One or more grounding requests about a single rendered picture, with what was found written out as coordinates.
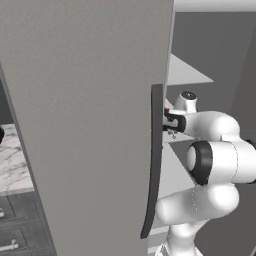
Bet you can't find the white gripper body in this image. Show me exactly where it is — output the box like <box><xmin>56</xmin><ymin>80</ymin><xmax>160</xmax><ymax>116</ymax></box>
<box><xmin>164</xmin><ymin>98</ymin><xmax>175</xmax><ymax>116</ymax></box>

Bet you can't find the white freezer shelf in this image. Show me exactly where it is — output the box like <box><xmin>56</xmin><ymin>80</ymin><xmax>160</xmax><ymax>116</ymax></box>
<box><xmin>165</xmin><ymin>53</ymin><xmax>215</xmax><ymax>87</ymax></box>
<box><xmin>151</xmin><ymin>132</ymin><xmax>198</xmax><ymax>231</ymax></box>

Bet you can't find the grey fridge freezer cabinet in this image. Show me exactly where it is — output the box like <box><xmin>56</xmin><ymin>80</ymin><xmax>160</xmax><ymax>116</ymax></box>
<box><xmin>146</xmin><ymin>0</ymin><xmax>256</xmax><ymax>256</ymax></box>

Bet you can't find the grey freezer door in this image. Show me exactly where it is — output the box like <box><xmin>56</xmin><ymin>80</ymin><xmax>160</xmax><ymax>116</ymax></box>
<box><xmin>0</xmin><ymin>0</ymin><xmax>176</xmax><ymax>256</ymax></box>

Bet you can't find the dark grey drawer front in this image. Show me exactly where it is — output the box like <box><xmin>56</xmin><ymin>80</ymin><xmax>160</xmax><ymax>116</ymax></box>
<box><xmin>0</xmin><ymin>221</ymin><xmax>56</xmax><ymax>256</ymax></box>
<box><xmin>0</xmin><ymin>192</ymin><xmax>44</xmax><ymax>228</ymax></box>

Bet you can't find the dark grey door handle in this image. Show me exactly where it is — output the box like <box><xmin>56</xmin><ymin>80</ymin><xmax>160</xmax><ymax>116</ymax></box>
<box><xmin>139</xmin><ymin>83</ymin><xmax>165</xmax><ymax>240</ymax></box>

